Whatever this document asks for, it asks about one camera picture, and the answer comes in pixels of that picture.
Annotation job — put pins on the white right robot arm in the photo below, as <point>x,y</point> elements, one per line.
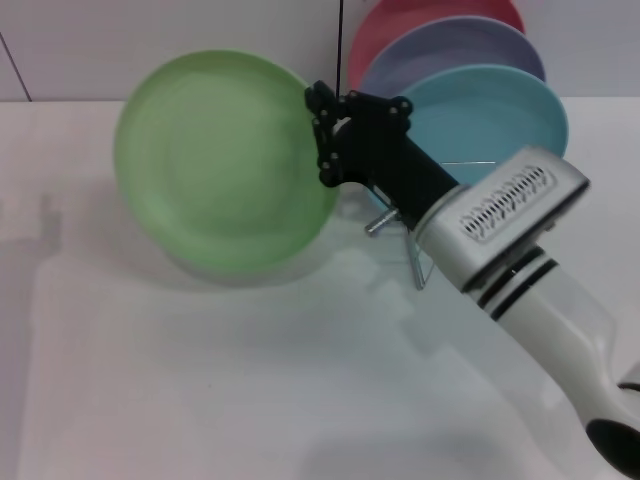
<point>555,330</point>

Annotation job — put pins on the light blue round plate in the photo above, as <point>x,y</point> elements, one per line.
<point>490,125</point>

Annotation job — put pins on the green round plate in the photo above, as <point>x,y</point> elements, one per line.
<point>225,165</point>

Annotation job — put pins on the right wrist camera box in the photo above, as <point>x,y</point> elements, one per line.
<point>500,220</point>

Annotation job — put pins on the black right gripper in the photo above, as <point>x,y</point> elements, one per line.
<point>395,170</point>

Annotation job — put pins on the purple round plate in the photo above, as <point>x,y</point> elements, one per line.
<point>450,45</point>

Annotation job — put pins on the red round plate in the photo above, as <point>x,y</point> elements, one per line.
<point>385,25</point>

